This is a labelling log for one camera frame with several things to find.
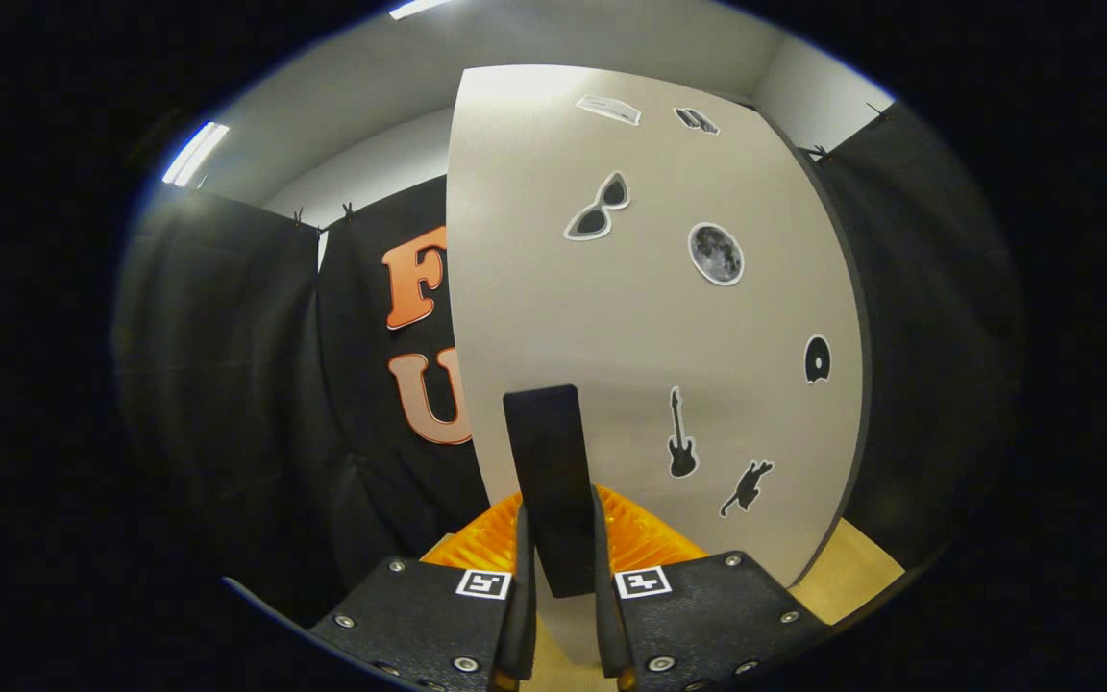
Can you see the black backdrop cloth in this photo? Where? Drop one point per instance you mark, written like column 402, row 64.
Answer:
column 227, row 384

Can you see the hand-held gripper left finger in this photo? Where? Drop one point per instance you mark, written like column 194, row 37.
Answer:
column 419, row 615

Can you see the long ceiling light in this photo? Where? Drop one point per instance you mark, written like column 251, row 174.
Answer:
column 195, row 154

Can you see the beige shoe cabinet door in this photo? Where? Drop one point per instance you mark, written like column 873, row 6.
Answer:
column 563, row 317

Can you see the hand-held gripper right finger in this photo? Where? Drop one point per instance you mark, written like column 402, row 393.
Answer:
column 707, row 615

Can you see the wide ceiling light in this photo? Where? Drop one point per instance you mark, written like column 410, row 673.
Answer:
column 419, row 8

